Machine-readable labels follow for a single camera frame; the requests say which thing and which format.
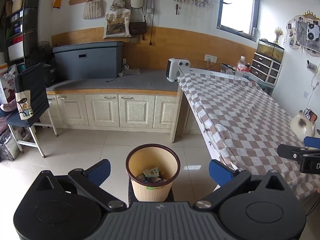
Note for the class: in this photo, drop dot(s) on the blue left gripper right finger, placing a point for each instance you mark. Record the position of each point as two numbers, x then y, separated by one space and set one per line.
220 173

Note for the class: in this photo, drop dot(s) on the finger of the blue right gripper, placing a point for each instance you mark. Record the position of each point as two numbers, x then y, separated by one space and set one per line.
312 142

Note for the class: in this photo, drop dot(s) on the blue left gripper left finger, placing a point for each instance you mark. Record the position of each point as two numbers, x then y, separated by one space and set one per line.
99 172

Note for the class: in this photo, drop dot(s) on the light blue snack pouch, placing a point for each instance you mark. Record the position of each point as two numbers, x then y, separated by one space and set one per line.
151 172

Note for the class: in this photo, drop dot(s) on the dark brown shoulder bag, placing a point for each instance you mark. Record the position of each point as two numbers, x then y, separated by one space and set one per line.
137 28

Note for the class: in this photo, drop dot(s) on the yellow round trash bin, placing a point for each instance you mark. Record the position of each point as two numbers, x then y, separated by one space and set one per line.
150 156

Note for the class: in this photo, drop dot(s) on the checkered brown white tablecloth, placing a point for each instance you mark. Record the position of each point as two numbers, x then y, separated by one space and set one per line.
245 126

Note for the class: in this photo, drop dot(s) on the white drawer organizer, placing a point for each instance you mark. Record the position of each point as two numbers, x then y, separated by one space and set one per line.
265 69

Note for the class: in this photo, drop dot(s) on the cream cabinet bench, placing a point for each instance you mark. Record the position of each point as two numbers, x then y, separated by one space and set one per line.
143 102

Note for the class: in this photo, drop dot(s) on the glass fish tank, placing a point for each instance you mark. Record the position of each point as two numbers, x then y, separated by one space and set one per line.
270 50

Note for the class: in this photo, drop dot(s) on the clear water bottle red label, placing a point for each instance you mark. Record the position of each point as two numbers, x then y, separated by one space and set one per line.
240 68

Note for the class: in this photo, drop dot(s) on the black folding chair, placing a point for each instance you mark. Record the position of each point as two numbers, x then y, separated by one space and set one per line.
32 103

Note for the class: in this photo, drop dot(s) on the grey fabric storage box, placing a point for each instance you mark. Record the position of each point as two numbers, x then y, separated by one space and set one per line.
95 60

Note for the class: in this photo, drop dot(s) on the white space heater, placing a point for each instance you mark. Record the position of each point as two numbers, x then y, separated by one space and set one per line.
173 68

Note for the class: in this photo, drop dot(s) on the dark framed window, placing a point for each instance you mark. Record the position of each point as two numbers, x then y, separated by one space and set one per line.
239 17

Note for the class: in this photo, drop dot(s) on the printed canvas tote bag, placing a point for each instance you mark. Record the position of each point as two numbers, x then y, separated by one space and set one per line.
117 24

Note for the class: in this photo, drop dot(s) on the knitted beige handbag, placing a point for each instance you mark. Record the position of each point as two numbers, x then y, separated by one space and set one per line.
93 9

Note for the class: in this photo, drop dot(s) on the black shelving unit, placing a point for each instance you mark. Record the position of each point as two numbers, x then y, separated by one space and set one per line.
21 32

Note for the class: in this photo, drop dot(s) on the panda photo wall board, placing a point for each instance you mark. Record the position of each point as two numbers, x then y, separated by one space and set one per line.
303 33

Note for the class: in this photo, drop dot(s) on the white wall power socket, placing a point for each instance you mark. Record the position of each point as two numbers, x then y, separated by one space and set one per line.
210 58

